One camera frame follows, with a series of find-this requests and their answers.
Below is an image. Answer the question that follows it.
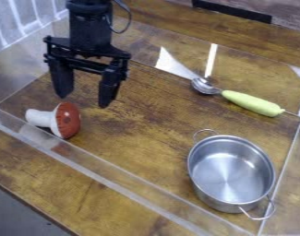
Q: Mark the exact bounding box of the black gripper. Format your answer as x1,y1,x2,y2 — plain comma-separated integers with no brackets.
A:
43,36,131,108

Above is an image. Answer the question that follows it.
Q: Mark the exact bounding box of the red and white toy mushroom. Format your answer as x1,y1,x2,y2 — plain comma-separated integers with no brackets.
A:
24,102,80,139

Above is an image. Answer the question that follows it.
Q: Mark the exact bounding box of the silver metal pot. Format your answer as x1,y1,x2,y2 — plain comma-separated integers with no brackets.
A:
186,128,276,221

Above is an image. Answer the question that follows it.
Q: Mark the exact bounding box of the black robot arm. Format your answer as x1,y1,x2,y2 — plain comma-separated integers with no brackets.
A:
43,0,131,108

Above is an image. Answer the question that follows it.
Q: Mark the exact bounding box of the black cable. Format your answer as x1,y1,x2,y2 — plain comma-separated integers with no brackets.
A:
106,0,134,35

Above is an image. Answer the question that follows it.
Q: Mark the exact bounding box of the clear acrylic enclosure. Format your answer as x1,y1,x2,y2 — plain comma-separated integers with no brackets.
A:
0,0,300,236

